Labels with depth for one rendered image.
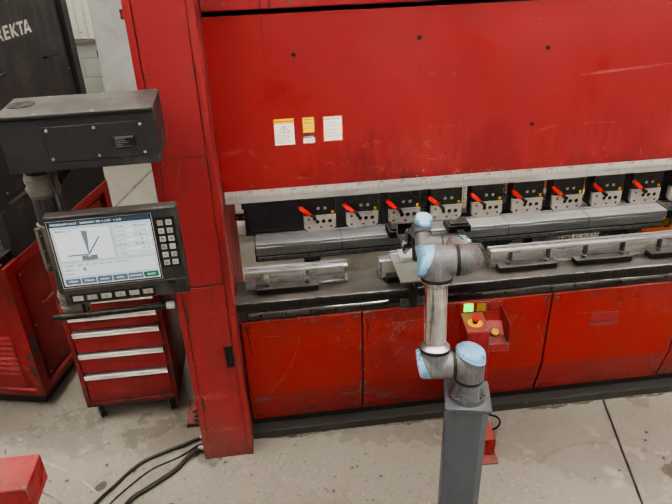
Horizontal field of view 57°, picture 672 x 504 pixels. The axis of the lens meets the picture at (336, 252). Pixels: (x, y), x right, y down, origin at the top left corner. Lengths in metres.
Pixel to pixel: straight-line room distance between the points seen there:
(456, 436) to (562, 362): 1.15
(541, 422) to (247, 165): 2.11
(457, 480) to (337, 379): 0.85
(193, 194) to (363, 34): 0.95
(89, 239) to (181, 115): 0.59
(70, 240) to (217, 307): 0.80
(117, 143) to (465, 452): 1.78
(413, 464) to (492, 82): 1.90
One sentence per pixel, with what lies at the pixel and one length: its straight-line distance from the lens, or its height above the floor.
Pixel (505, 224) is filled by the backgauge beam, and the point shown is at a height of 0.98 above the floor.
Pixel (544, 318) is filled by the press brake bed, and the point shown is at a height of 0.62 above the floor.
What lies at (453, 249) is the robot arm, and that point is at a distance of 2.27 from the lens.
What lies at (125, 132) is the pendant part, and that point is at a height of 1.87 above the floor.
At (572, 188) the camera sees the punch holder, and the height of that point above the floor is 1.29.
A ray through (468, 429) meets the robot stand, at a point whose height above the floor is 0.67.
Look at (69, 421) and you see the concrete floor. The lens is 3.95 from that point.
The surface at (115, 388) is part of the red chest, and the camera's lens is 3.69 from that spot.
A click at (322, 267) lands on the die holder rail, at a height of 0.97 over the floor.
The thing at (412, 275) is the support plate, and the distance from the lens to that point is 2.89.
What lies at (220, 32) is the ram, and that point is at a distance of 2.64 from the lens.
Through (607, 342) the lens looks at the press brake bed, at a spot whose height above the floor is 0.42.
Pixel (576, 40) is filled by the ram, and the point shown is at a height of 1.97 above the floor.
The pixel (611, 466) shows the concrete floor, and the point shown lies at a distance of 3.58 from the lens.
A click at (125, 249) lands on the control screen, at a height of 1.45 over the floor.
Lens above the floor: 2.49
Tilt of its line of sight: 29 degrees down
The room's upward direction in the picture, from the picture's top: 2 degrees counter-clockwise
